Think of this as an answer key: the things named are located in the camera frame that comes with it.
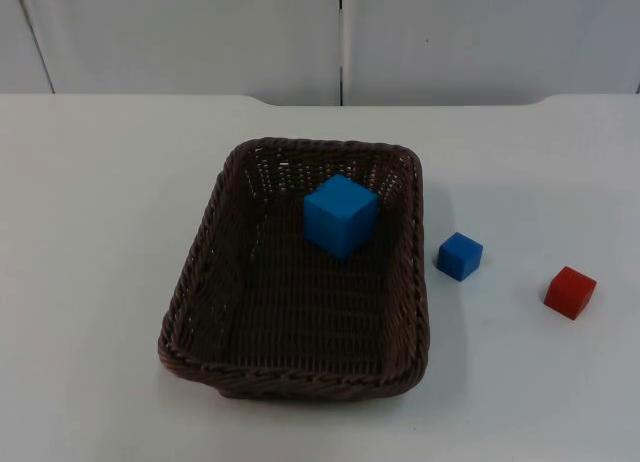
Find dark brown wicker basket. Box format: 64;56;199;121
157;136;431;402

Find small red cube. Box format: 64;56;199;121
543;266;598;323

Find small blue cube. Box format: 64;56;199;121
435;231;485;283

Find large blue cube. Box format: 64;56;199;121
302;173;380;261

